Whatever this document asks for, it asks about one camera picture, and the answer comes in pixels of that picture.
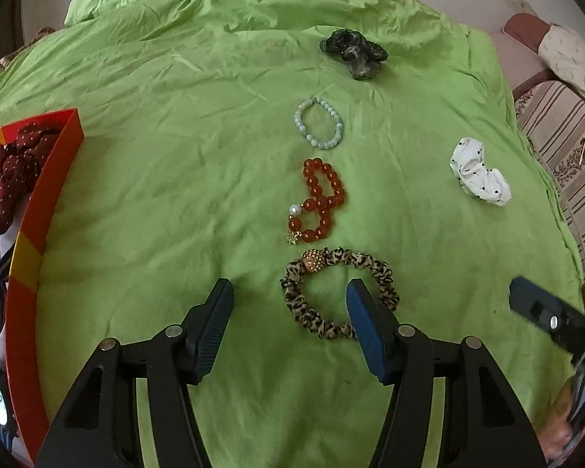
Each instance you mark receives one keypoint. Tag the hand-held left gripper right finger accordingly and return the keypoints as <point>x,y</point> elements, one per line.
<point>368,336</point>

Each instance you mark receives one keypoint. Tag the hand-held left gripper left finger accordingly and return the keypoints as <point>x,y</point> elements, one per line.
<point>209,331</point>

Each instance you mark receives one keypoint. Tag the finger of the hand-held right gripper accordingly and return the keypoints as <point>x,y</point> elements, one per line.
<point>541,307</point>

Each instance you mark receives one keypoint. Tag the leopard print scrunchie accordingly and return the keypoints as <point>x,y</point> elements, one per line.
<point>295,297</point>

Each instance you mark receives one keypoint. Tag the white dotted scrunchie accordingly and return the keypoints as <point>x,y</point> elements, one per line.
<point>482,178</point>

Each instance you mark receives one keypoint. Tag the orange cardboard box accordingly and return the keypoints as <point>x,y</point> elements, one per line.
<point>34,234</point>

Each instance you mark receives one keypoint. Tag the red dotted scrunchie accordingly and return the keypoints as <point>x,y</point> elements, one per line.
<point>9,175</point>

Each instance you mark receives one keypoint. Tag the person's right hand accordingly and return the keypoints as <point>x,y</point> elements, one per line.
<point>558,436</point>

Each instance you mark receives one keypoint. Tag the green bedsheet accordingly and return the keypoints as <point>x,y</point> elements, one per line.
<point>175,156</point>

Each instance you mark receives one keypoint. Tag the striped floral sofa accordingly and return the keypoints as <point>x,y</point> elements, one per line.
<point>565,122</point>

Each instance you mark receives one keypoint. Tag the white floral cloth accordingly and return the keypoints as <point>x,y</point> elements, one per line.
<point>573,58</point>

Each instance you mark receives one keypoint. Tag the camouflage scrunchie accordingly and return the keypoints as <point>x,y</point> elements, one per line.
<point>353,53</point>

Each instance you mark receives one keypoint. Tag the brown patterned cloth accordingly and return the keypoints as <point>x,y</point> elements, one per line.
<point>29,41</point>

